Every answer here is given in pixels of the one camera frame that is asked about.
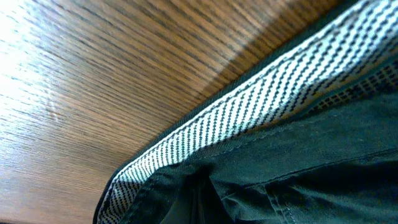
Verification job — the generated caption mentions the black shorts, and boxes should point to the black shorts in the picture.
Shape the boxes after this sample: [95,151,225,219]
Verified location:
[93,1,397,224]

